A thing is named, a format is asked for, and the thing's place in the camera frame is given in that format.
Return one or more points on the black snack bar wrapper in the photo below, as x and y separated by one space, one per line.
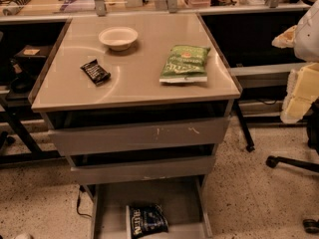
95 72

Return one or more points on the blue chip bag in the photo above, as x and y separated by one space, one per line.
144 220

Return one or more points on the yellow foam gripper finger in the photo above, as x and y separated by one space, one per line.
302 92

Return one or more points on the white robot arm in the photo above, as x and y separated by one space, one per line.
303 38

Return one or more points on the black caster wheel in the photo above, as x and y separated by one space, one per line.
311 226

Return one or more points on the grey top drawer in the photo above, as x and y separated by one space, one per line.
138 136

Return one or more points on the black office chair base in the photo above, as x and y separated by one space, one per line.
313 142

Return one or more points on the grey drawer cabinet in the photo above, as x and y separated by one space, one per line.
65 97

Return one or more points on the black box on shelf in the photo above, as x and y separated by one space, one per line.
33 58

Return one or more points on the white paper bowl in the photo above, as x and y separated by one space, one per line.
118 38

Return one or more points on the grey middle drawer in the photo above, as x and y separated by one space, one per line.
145 170

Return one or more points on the green chip bag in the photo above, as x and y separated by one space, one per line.
185 64

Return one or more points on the grey open bottom drawer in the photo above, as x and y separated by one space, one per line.
179 198

